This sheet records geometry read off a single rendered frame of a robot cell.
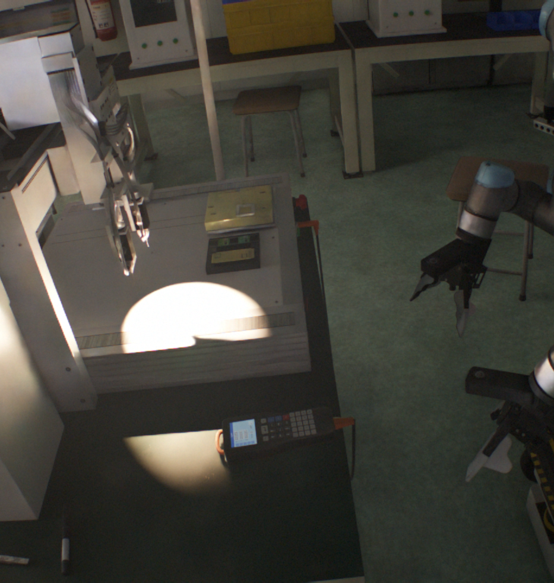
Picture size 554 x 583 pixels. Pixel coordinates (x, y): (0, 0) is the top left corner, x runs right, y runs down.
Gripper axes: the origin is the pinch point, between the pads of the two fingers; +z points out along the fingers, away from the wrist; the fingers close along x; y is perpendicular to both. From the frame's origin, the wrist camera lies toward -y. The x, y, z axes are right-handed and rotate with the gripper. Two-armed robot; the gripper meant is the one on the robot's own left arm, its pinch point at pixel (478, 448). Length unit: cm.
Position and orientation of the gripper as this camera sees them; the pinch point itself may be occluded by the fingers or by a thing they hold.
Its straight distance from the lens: 114.2
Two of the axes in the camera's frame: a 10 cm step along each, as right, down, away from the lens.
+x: 4.9, -5.1, 7.1
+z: -2.9, 6.7, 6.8
